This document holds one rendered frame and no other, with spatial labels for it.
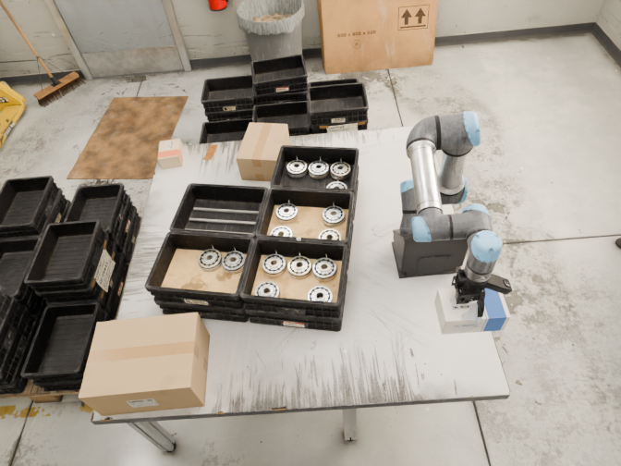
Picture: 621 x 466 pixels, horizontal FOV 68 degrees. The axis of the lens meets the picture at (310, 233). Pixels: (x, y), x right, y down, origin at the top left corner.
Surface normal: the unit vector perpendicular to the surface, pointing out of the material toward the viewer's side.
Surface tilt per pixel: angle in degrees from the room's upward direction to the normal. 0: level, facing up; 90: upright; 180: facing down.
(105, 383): 0
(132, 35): 90
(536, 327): 0
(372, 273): 0
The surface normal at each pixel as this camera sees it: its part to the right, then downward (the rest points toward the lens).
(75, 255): -0.07, -0.63
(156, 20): 0.04, 0.77
